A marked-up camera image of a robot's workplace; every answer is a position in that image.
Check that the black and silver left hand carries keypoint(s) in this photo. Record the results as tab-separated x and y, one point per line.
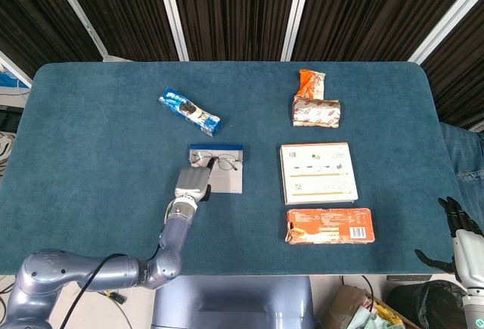
191	183

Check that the black and silver right hand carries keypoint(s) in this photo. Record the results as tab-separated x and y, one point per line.
469	256

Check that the blue glasses case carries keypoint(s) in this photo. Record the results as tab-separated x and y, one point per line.
227	183

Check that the wire-frame eyeglasses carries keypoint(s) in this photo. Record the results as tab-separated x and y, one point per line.
227	162

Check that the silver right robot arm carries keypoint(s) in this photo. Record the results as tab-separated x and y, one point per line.
474	308

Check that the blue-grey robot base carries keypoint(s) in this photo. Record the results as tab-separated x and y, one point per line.
227	298

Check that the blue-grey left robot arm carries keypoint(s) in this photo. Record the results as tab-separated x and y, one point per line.
175	230

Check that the blue cookie package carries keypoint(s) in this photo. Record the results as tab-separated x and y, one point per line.
189	111

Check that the white flat product box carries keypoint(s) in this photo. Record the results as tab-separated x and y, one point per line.
317	174

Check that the brown cardboard waste box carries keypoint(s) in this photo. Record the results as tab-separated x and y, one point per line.
344	302

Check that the orange cardboard food box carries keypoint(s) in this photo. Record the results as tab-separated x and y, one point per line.
329	227

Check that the black trash bag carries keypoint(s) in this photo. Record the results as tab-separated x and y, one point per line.
423	302

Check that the blue velvet table cloth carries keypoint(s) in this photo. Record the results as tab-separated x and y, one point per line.
94	174

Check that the blue denim jeans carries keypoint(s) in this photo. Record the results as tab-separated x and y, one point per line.
465	155

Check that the red-white snack pack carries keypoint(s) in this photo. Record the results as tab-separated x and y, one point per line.
315	113

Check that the orange snack wrapper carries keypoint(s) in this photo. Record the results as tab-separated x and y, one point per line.
310	83

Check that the white aluminium frame post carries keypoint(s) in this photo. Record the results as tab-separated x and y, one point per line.
296	11
15	68
77	7
450	23
172	11

